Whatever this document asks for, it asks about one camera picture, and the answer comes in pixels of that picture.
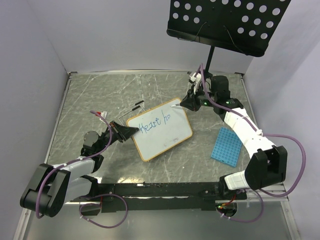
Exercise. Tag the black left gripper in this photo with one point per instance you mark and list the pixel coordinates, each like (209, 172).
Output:
(127, 131)

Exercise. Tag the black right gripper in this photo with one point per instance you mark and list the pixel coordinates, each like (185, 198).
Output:
(190, 102)

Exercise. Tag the yellow framed whiteboard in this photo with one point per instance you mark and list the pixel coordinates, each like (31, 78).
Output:
(160, 128)

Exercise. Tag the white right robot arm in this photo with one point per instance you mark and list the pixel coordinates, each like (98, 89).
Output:
(268, 162)

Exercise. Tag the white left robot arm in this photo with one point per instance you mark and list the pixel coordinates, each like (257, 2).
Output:
(51, 186)

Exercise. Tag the blue studded building plate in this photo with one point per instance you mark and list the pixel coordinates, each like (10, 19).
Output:
(227, 147)

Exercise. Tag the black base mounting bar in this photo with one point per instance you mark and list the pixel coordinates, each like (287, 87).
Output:
(162, 196)

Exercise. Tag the black music stand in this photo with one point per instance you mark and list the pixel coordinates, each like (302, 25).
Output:
(241, 26)

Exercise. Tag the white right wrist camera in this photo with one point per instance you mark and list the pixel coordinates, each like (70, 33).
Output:
(195, 79)

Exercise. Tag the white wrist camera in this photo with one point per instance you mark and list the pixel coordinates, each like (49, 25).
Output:
(195, 79)
(103, 114)

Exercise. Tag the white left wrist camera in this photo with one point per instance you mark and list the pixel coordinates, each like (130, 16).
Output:
(103, 114)

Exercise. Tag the wire whiteboard easel stand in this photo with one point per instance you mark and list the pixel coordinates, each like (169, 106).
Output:
(132, 108)

